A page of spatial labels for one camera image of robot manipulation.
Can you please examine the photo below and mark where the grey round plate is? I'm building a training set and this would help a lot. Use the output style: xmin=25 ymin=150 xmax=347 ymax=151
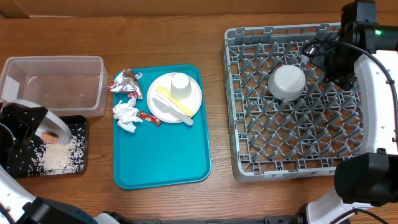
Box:
xmin=7 ymin=99 xmax=72 ymax=145

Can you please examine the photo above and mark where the small grey bowl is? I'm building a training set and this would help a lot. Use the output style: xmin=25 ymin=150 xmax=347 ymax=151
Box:
xmin=267 ymin=65 xmax=306 ymax=101

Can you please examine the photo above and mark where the white napkin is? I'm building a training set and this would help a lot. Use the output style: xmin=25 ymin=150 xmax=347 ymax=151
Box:
xmin=113 ymin=98 xmax=143 ymax=133

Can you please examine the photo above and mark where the foil wrapper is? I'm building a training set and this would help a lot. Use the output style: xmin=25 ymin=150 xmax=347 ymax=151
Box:
xmin=108 ymin=68 xmax=144 ymax=100

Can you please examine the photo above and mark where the red ketchup packet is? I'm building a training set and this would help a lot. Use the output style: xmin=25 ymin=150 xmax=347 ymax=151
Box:
xmin=137 ymin=111 xmax=162 ymax=126

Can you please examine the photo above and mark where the white paper cup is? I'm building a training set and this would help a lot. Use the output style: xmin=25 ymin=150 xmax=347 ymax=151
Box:
xmin=170 ymin=73 xmax=192 ymax=100

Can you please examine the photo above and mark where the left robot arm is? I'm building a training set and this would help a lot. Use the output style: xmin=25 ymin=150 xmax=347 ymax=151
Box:
xmin=1 ymin=100 xmax=130 ymax=224

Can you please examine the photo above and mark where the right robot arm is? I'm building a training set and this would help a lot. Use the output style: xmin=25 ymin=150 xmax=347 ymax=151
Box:
xmin=295 ymin=1 xmax=397 ymax=223

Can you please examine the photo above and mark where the grey dishwasher rack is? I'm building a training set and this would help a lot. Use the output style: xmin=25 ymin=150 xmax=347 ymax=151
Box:
xmin=221 ymin=23 xmax=363 ymax=182

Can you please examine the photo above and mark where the orange food piece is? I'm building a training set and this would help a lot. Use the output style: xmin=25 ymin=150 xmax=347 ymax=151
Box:
xmin=40 ymin=133 xmax=59 ymax=144

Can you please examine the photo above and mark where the black tray bin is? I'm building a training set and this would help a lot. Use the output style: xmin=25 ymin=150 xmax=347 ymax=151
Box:
xmin=6 ymin=115 xmax=89 ymax=179

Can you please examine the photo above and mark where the white rice pile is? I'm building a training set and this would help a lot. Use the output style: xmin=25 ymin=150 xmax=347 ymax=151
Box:
xmin=18 ymin=124 xmax=87 ymax=175

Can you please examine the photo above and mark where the clear plastic bin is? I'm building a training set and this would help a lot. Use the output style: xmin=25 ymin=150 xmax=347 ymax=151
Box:
xmin=1 ymin=56 xmax=108 ymax=117

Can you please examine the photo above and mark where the teal plastic tray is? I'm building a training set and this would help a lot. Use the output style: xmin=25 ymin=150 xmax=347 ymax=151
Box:
xmin=113 ymin=64 xmax=211 ymax=189

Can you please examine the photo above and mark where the white plastic knife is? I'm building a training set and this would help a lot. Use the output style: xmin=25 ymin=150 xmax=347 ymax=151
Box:
xmin=152 ymin=98 xmax=193 ymax=126

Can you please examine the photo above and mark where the yellow plastic spoon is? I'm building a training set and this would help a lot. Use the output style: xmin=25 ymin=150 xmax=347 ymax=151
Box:
xmin=156 ymin=86 xmax=193 ymax=117

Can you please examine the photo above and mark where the white plate with cutlery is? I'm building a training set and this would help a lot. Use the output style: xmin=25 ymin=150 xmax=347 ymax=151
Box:
xmin=146 ymin=72 xmax=203 ymax=123

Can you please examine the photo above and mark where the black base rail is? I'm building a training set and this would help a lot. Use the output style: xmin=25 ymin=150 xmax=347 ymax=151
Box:
xmin=131 ymin=215 xmax=295 ymax=224

